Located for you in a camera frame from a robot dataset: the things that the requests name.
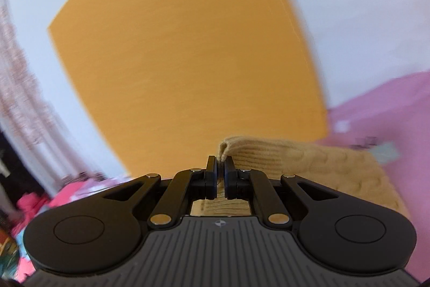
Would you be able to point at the pink printed bed sheet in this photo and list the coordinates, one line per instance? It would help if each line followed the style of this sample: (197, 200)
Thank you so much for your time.
(220, 242)

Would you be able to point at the pink floral curtain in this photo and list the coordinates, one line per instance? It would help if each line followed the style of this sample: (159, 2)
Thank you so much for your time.
(38, 135)

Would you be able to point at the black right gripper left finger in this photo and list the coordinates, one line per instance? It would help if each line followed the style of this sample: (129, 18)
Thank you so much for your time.
(102, 231)

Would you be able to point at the tan cable-knit sweater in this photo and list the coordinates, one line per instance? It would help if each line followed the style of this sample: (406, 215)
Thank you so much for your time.
(353, 172)

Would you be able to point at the red pink clothes pile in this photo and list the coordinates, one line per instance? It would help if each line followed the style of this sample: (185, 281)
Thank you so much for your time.
(31, 204)

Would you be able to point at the orange wooden headboard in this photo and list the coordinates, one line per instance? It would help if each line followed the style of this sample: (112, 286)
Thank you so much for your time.
(165, 81)

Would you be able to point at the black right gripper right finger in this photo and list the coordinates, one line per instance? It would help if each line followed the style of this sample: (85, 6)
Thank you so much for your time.
(339, 231)

